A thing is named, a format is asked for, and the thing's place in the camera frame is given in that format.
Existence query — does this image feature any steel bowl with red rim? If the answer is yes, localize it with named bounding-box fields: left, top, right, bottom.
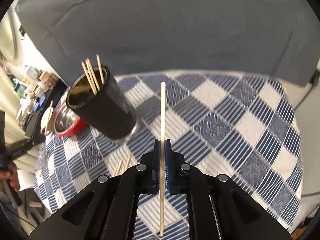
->
left=54, top=101, right=87, bottom=137

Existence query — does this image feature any black steel utensil cup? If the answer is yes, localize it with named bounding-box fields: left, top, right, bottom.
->
left=66, top=66, right=138, bottom=141

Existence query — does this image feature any blue patterned tablecloth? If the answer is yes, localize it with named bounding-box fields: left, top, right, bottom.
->
left=36, top=74, right=302, bottom=232

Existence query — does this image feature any person's left hand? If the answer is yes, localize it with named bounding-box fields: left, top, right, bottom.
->
left=0, top=163, right=21, bottom=192

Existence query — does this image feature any wooden chopstick in cup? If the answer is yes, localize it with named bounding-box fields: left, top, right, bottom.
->
left=86, top=59, right=100, bottom=91
left=96, top=54, right=105, bottom=85
left=81, top=62, right=97, bottom=95

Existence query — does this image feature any grey upholstered sofa back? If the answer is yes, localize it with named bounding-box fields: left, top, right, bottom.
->
left=17, top=0, right=319, bottom=86

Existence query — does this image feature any wooden chopstick on table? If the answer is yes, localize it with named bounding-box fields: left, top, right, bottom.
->
left=123, top=154, right=131, bottom=173
left=112, top=160, right=123, bottom=177

